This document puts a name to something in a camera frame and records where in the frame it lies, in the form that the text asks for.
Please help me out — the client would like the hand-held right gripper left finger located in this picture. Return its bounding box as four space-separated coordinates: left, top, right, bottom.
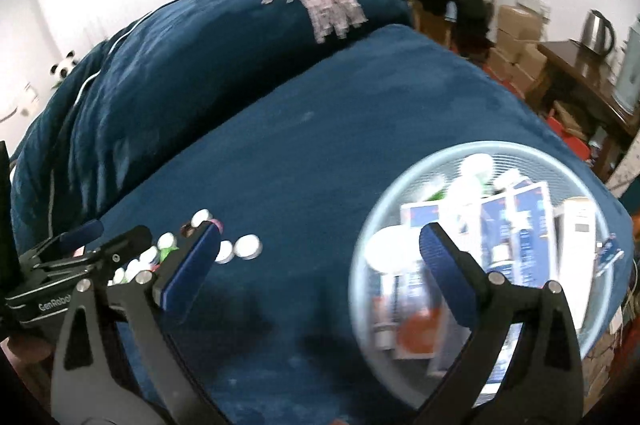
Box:
50 220 223 425

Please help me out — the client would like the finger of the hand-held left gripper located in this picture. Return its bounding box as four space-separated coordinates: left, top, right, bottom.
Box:
31 225 154 287
20 219 105 271

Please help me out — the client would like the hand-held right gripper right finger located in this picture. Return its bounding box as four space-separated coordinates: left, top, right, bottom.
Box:
418 222 585 425

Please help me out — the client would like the light blue round plastic basket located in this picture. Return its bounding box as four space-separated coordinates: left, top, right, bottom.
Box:
348 140 629 411

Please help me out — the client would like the group of small white caps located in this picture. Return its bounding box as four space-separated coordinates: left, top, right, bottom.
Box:
112 208 264 287

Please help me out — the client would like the large white lid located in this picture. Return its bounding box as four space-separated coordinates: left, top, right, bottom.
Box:
363 224 427 277

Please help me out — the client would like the orange white carton box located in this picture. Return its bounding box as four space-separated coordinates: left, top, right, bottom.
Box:
372 296 449 362

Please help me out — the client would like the white blue carton box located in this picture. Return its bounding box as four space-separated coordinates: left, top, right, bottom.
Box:
400 199 445 232
510 181 557 287
476 191 517 277

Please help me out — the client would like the white plastic bottle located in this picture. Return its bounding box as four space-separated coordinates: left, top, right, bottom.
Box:
446 153 497 212

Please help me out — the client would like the panda plush toy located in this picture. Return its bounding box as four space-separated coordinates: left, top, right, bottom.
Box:
48 49 81 81

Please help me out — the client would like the blue velvet blanket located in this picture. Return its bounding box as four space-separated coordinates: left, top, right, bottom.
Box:
10 23 637 425

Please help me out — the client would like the dark blue folded quilt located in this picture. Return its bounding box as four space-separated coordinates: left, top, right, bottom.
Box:
9 0 417 247

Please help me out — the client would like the stack of cardboard boxes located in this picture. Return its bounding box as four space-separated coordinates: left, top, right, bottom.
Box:
484 4 549 102

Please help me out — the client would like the brown wooden desk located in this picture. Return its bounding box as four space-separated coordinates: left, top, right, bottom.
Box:
536 38 640 182

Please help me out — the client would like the pale green thermos jug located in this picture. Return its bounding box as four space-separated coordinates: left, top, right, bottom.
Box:
617 15 640 114

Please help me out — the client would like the steel electric kettle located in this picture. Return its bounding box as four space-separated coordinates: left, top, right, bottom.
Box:
579 8 617 56

